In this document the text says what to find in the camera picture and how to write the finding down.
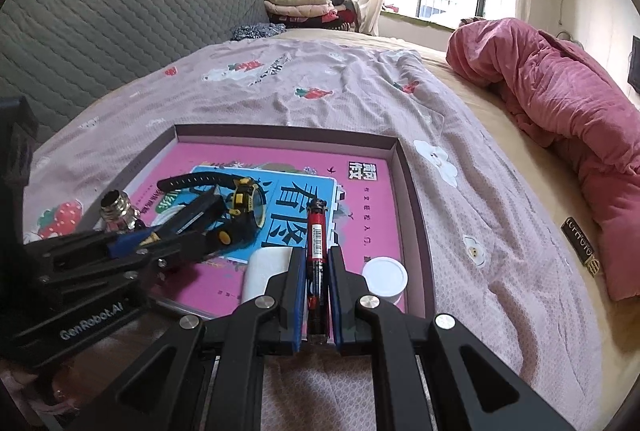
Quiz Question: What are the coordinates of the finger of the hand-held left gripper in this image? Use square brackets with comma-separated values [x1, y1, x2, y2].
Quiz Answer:
[21, 222, 175, 273]
[36, 232, 222, 299]

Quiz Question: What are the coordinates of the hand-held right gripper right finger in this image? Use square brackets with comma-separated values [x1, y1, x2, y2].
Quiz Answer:
[327, 246, 576, 431]

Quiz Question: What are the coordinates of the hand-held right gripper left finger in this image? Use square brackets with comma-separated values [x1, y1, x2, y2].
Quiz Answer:
[107, 247, 308, 431]

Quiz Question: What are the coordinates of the white plastic lid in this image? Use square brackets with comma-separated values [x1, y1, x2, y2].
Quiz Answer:
[150, 203, 188, 227]

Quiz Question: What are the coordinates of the brass lamp socket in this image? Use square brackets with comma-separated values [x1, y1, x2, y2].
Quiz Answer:
[99, 191, 148, 237]

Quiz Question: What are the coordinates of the white earbuds case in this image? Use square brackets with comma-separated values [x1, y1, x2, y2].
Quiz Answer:
[241, 247, 296, 304]

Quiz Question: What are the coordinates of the black and gold tube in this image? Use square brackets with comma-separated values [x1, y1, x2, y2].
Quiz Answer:
[142, 198, 227, 248]

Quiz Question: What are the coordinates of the small white bottle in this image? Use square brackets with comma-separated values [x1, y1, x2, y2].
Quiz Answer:
[361, 257, 409, 307]

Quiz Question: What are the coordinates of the black and yellow wristwatch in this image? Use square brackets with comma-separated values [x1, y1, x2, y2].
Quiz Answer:
[156, 172, 268, 244]

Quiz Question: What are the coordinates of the shallow cardboard box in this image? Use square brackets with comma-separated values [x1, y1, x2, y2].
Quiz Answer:
[107, 123, 435, 319]

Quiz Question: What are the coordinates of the pink book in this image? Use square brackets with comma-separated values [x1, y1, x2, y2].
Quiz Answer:
[112, 138, 406, 317]

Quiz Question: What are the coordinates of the grey quilted headboard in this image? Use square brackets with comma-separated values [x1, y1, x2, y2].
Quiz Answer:
[0, 0, 268, 146]

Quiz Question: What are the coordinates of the strawberry printed bed sheet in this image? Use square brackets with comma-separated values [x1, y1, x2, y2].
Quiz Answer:
[20, 38, 601, 431]

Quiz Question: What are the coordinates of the beige mattress sheet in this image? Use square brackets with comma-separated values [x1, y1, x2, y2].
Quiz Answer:
[272, 27, 640, 412]

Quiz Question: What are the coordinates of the dark patterned cloth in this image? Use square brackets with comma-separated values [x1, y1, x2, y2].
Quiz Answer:
[231, 23, 287, 42]

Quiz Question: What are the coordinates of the black mattress label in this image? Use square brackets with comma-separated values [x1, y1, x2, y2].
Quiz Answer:
[565, 215, 601, 277]

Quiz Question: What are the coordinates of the pink folded blanket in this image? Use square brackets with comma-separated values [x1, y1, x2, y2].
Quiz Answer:
[267, 3, 341, 24]

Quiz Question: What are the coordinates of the dark clothes pile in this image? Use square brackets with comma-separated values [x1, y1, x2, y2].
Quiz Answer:
[315, 0, 361, 32]

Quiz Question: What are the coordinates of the pink quilt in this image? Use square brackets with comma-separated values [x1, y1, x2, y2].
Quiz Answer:
[446, 17, 640, 303]

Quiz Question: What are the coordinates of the black television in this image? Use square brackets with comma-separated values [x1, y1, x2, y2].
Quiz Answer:
[627, 36, 640, 89]

